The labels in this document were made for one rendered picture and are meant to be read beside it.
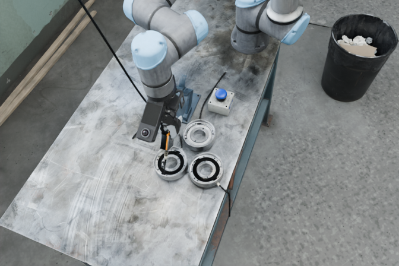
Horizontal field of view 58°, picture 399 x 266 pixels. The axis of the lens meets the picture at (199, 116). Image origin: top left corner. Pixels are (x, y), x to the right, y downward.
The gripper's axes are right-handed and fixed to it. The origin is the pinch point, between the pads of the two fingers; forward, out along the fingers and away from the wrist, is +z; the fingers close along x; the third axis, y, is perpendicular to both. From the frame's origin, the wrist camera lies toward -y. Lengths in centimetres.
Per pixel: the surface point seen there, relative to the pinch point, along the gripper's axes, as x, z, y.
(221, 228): -15, 69, -1
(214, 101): -6.5, 8.8, 21.7
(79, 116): 38.1, 13.1, 4.7
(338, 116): -57, 94, 92
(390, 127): -86, 94, 92
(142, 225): 0.1, 13.1, -23.0
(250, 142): -15, 69, 45
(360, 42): -57, 62, 122
